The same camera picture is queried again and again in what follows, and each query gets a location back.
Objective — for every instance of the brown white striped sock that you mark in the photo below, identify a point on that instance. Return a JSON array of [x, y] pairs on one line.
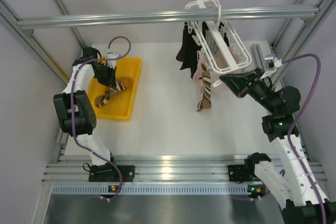
[[205, 102]]

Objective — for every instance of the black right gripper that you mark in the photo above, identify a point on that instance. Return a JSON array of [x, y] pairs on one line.
[[238, 83]]

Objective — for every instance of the black hanging sock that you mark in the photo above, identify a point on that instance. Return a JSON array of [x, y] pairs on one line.
[[207, 37]]

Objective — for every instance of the aluminium top crossbar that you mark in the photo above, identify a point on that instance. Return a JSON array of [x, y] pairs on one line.
[[187, 15]]

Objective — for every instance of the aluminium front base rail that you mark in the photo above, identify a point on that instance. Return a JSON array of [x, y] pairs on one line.
[[151, 169]]

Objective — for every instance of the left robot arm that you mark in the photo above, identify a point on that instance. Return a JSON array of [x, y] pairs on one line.
[[75, 112]]

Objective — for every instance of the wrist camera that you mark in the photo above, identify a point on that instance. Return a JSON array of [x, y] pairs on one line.
[[269, 65], [112, 58]]

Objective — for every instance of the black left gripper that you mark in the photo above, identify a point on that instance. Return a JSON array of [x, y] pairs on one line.
[[111, 80]]

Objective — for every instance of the yellow plastic tray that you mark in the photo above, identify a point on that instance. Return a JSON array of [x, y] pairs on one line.
[[119, 107]]

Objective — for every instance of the pink sheer sock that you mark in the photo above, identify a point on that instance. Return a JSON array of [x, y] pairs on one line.
[[211, 76]]

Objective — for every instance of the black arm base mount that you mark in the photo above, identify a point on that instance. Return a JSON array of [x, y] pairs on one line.
[[239, 174]]

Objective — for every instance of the grey slotted cable duct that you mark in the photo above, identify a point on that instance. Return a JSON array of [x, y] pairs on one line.
[[162, 189]]

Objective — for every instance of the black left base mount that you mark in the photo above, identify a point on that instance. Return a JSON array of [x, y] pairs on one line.
[[107, 173]]

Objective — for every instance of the white plastic clip hanger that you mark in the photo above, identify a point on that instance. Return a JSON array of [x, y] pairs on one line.
[[245, 58]]

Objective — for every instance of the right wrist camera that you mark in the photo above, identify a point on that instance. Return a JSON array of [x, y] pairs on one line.
[[269, 65]]

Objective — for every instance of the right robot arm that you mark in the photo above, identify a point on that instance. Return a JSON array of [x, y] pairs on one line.
[[297, 192]]

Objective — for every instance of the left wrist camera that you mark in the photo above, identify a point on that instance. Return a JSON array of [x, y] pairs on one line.
[[112, 58]]

